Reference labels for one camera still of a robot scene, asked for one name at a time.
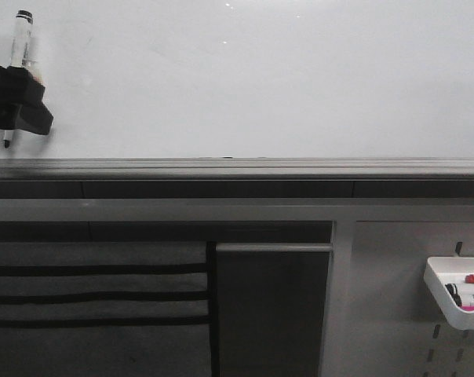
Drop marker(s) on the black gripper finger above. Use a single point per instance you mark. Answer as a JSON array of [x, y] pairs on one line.
[[33, 119], [18, 86]]

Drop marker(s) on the white taped whiteboard marker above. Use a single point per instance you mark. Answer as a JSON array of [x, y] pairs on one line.
[[20, 54]]

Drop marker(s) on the white whiteboard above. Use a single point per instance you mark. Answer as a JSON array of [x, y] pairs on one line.
[[277, 79]]

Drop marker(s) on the grey fabric pocket organizer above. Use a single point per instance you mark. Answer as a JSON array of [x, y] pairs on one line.
[[107, 309]]

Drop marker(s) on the grey pegboard panel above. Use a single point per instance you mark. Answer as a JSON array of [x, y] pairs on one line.
[[394, 326]]

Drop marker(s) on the white plastic marker tray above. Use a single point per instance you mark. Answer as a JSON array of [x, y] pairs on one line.
[[440, 271]]

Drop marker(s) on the black capped white marker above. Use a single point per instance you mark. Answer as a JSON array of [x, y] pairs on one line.
[[462, 294]]

